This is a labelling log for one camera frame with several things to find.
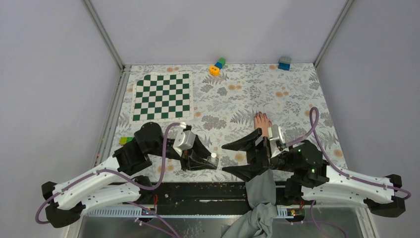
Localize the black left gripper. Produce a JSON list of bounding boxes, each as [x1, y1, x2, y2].
[[147, 135, 219, 172]]

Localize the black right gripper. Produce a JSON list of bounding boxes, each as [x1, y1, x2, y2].
[[220, 127, 297, 182]]

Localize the clear nail polish bottle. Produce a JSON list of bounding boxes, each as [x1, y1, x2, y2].
[[208, 157, 219, 168]]

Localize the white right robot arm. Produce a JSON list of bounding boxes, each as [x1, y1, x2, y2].
[[222, 125, 406, 218]]

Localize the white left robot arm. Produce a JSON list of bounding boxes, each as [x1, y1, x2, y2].
[[39, 122, 218, 228]]

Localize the grey sleeved forearm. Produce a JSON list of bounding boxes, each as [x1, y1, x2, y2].
[[222, 169, 278, 238]]

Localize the person's hand with painted nails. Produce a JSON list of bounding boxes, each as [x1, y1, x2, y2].
[[254, 112, 272, 137]]

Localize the floral tablecloth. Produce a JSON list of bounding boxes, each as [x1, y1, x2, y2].
[[112, 63, 347, 168]]

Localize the green white chessboard mat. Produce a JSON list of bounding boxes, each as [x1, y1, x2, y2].
[[129, 72, 194, 124]]

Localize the blue yellow toy car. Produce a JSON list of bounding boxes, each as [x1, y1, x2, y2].
[[119, 137, 133, 146]]

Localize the yellow blue green toy blocks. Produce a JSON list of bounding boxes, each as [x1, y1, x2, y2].
[[209, 58, 226, 76]]

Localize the blue grey toy block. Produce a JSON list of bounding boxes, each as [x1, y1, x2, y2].
[[278, 56, 291, 71]]

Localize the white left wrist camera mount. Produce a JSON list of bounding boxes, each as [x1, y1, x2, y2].
[[173, 122, 196, 157]]

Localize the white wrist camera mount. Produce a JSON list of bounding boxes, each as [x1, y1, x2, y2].
[[173, 122, 196, 157], [268, 124, 286, 158]]

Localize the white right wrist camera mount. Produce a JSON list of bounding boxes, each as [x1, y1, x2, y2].
[[268, 124, 286, 158]]

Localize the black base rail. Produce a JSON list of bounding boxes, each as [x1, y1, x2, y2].
[[119, 178, 352, 218]]

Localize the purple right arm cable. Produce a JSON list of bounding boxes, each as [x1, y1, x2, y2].
[[285, 107, 412, 201]]

